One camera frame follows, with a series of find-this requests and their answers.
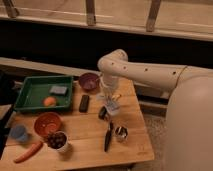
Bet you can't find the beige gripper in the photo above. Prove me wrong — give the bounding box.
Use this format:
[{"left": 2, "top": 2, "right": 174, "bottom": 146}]
[{"left": 100, "top": 74, "right": 119, "bottom": 100}]

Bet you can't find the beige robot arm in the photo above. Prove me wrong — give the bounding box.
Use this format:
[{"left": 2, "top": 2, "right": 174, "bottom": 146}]
[{"left": 98, "top": 49, "right": 213, "bottom": 171}]

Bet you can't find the purple bowl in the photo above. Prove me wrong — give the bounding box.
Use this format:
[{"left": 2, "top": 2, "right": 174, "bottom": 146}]
[{"left": 78, "top": 72, "right": 99, "bottom": 91}]

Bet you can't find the red orange bowl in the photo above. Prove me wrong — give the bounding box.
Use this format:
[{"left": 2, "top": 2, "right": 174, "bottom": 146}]
[{"left": 34, "top": 112, "right": 62, "bottom": 137}]

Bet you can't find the black rectangular block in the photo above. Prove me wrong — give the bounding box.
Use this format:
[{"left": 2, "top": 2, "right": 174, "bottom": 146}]
[{"left": 79, "top": 95, "right": 90, "bottom": 113}]

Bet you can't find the small metal cup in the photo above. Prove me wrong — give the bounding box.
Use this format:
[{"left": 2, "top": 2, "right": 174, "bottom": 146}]
[{"left": 115, "top": 126, "right": 128, "bottom": 142}]

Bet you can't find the grey blue sponge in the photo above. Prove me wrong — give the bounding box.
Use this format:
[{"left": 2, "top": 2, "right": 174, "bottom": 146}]
[{"left": 50, "top": 86, "right": 68, "bottom": 95}]

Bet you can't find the wooden table board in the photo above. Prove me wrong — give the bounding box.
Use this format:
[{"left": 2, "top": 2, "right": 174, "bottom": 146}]
[{"left": 0, "top": 78, "right": 154, "bottom": 171}]

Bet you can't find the orange fruit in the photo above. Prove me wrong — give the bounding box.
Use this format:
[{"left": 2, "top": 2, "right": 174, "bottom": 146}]
[{"left": 43, "top": 96, "right": 57, "bottom": 107}]

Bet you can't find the green plastic tray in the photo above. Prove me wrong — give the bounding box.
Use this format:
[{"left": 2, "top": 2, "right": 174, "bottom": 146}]
[{"left": 14, "top": 75, "right": 73, "bottom": 113}]

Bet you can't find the white cup of grapes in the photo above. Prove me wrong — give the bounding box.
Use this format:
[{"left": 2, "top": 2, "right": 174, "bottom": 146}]
[{"left": 45, "top": 131, "right": 69, "bottom": 154}]

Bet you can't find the orange carrot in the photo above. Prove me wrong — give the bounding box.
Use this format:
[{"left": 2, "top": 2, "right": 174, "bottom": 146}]
[{"left": 14, "top": 141, "right": 43, "bottom": 163}]

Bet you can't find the blue plastic cup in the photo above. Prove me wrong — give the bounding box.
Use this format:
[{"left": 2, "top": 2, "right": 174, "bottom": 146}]
[{"left": 10, "top": 125, "right": 28, "bottom": 142}]

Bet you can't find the black handled knife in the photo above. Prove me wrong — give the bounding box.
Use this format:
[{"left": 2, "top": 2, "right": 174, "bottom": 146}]
[{"left": 104, "top": 122, "right": 114, "bottom": 152}]

